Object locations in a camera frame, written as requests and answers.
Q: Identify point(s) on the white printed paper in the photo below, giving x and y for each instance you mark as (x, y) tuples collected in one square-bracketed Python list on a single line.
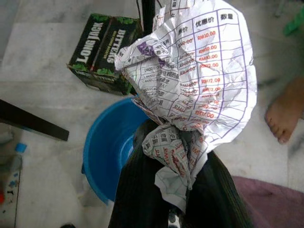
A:
[(202, 71)]

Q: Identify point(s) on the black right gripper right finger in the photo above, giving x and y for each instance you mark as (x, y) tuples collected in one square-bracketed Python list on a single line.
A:
[(218, 204)]

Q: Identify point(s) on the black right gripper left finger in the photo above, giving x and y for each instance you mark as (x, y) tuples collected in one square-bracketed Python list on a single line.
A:
[(137, 190)]

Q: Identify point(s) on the black wooden bar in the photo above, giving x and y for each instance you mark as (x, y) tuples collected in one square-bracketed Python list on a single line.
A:
[(35, 121)]

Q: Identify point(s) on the blue plastic basin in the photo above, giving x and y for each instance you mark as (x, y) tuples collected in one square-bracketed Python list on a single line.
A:
[(107, 147)]

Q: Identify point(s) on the green plastic stool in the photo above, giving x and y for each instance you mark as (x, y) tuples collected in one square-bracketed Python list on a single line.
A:
[(294, 23)]

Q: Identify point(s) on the black green Long Jack box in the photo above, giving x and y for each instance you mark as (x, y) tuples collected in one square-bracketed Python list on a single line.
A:
[(95, 47)]

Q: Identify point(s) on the black metal pole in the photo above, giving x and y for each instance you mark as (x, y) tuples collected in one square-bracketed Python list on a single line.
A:
[(148, 14)]

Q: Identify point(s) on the clear bottle with blue cap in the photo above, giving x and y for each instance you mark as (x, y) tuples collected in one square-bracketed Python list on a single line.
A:
[(9, 166)]

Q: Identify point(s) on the purple quilt with duck prints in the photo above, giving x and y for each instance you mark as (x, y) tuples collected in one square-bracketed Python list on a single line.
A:
[(273, 206)]

